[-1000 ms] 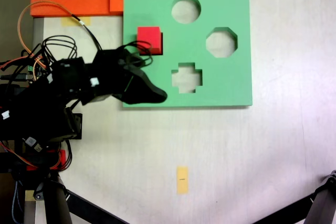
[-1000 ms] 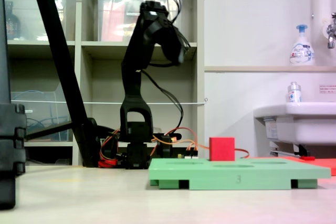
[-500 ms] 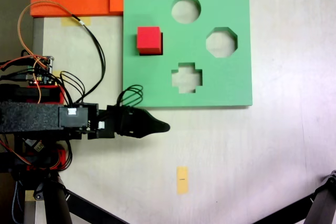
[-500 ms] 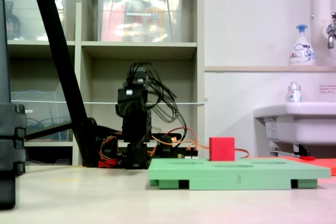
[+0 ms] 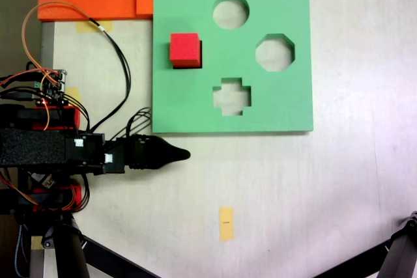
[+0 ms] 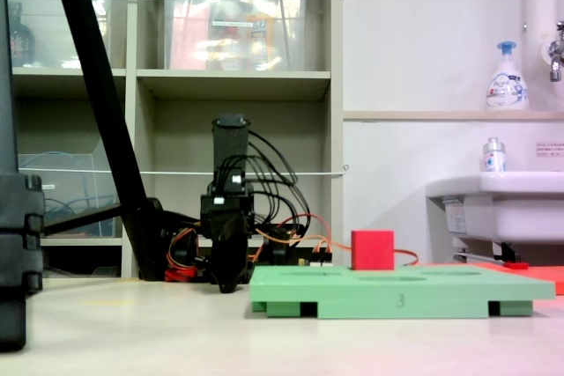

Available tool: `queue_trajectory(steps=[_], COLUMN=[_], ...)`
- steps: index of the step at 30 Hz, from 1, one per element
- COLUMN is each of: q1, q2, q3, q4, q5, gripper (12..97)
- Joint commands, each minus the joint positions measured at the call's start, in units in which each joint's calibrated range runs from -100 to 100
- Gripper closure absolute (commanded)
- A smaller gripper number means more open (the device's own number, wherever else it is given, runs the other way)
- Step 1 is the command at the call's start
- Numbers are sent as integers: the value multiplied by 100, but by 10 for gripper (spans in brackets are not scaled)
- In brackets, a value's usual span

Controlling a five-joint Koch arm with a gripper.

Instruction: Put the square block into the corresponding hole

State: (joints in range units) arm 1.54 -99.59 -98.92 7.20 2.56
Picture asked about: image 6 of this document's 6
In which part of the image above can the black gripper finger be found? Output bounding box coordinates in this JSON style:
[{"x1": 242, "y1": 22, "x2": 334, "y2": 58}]
[
  {"x1": 210, "y1": 252, "x2": 230, "y2": 292},
  {"x1": 226, "y1": 252, "x2": 247, "y2": 293}
]

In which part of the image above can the red square block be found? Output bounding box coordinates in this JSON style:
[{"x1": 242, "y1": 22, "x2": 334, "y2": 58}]
[{"x1": 351, "y1": 229, "x2": 396, "y2": 271}]

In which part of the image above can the small circuit board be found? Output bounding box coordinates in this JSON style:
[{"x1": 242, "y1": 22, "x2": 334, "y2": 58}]
[{"x1": 299, "y1": 255, "x2": 335, "y2": 268}]

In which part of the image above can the green shape sorting board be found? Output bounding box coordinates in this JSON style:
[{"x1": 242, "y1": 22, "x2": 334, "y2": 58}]
[{"x1": 249, "y1": 264, "x2": 556, "y2": 320}]

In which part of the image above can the beige shelf unit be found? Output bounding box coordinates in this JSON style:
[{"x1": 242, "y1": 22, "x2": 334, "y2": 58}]
[{"x1": 0, "y1": 0, "x2": 345, "y2": 278}]

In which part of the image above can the low clear plastic container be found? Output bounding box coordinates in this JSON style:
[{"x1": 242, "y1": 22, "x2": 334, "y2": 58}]
[{"x1": 17, "y1": 153, "x2": 102, "y2": 236}]

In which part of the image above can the black tripod leg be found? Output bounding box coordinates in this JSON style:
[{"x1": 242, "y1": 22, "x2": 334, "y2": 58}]
[{"x1": 43, "y1": 0, "x2": 173, "y2": 283}]

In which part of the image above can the pink pack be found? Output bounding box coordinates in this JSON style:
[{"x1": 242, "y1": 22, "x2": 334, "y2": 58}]
[{"x1": 169, "y1": 1, "x2": 211, "y2": 70}]

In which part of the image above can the orange bottle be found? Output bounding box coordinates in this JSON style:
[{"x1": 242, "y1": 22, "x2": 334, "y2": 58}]
[{"x1": 245, "y1": 0, "x2": 278, "y2": 70}]

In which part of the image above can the large clear plastic bin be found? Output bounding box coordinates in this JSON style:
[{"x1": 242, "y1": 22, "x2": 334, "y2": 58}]
[{"x1": 161, "y1": 0, "x2": 309, "y2": 72}]

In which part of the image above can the sink label sticker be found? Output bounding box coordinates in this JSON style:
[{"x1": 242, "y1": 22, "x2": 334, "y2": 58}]
[{"x1": 443, "y1": 199, "x2": 468, "y2": 236}]

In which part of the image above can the small clear bottle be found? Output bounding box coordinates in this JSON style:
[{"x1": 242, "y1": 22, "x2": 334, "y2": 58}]
[{"x1": 481, "y1": 136, "x2": 508, "y2": 173}]

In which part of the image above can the white sink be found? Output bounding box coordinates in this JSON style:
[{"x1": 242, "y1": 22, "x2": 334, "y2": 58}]
[{"x1": 425, "y1": 171, "x2": 564, "y2": 262}]

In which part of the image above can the dark glass bottle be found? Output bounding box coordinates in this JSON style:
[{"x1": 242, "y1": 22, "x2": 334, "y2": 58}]
[{"x1": 7, "y1": 1, "x2": 36, "y2": 68}]

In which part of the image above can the white soap pump bottle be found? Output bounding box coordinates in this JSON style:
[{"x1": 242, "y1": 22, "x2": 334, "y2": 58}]
[{"x1": 486, "y1": 40, "x2": 530, "y2": 112}]

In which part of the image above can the metal faucet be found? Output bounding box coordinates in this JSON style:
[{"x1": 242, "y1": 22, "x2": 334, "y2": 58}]
[{"x1": 545, "y1": 20, "x2": 564, "y2": 83}]

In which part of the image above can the long black cable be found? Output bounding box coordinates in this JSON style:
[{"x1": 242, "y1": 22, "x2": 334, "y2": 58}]
[{"x1": 246, "y1": 129, "x2": 312, "y2": 236}]

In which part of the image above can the thin orange wire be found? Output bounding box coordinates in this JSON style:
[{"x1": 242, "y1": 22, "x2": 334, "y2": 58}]
[{"x1": 255, "y1": 212, "x2": 420, "y2": 268}]

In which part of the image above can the wall notice sticker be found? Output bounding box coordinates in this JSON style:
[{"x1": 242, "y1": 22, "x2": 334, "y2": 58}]
[{"x1": 535, "y1": 141, "x2": 564, "y2": 159}]

